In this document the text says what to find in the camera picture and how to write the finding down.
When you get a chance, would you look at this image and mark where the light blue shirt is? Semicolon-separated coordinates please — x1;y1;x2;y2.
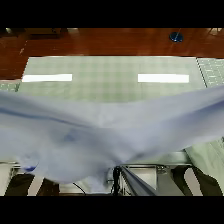
0;83;224;195

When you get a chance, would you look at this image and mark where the blue round object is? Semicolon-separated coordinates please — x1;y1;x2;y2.
168;31;184;43

